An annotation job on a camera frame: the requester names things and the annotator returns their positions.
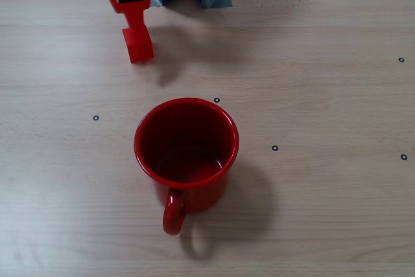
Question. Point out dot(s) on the red cube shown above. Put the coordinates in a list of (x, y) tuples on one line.
[(134, 54)]

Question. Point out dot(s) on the red enamel mug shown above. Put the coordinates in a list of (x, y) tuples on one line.
[(194, 199)]

